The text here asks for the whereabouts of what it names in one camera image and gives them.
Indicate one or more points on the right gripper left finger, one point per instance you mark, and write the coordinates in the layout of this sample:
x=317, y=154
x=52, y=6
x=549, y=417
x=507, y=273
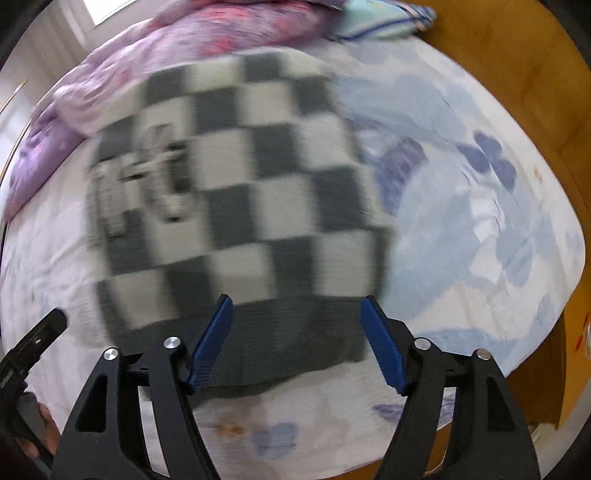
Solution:
x=104, y=434

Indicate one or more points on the grey white checkered sweater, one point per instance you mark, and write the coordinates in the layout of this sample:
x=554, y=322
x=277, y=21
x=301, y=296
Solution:
x=239, y=176

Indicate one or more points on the person's left hand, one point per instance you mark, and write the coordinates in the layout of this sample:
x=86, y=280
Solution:
x=48, y=433

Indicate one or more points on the white patterned bed sheet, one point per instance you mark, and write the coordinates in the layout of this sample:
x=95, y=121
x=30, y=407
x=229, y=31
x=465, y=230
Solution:
x=486, y=252

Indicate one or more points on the pink purple floral duvet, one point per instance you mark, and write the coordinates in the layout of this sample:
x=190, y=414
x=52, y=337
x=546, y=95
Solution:
x=181, y=31

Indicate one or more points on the light blue striped pillow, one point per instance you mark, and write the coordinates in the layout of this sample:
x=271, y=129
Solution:
x=380, y=20

